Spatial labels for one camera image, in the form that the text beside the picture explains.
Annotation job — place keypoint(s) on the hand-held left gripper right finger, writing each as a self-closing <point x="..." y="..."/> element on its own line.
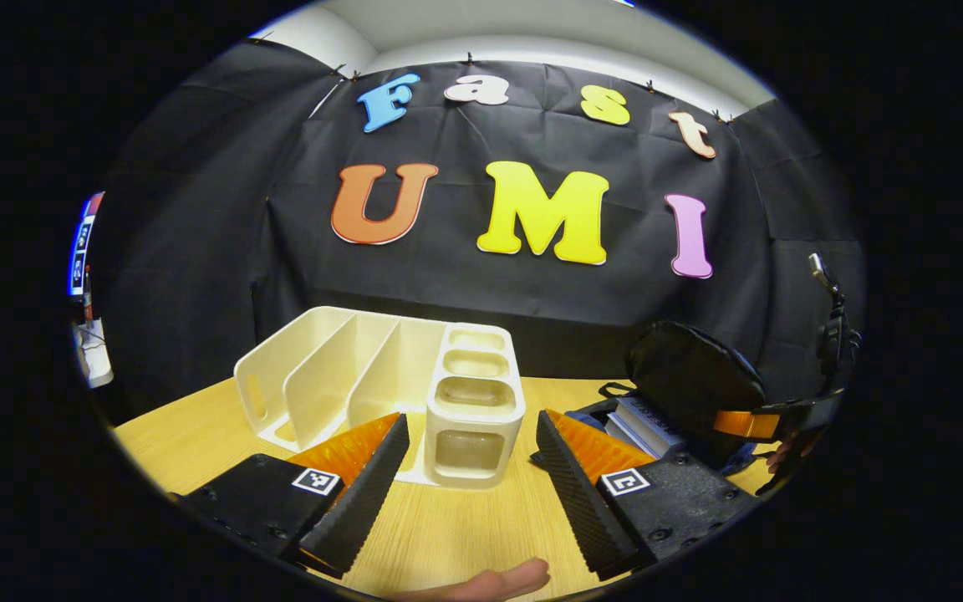
<point x="578" y="502"/>

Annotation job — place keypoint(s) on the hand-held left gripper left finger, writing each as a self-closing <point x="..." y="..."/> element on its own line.
<point x="364" y="493"/>

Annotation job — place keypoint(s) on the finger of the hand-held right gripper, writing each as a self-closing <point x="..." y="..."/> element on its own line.
<point x="807" y="411"/>

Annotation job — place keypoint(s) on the blue-grey book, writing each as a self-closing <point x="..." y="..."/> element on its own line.
<point x="644" y="422"/>

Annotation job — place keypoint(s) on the blue schoolbag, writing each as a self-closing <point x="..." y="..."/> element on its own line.
<point x="690" y="368"/>

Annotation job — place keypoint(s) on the white plastic bookshelf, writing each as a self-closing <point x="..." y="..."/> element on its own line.
<point x="473" y="418"/>

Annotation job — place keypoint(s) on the white box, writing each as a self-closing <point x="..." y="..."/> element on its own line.
<point x="93" y="355"/>

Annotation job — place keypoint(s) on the blue red wall poster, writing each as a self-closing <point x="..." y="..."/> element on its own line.
<point x="82" y="251"/>

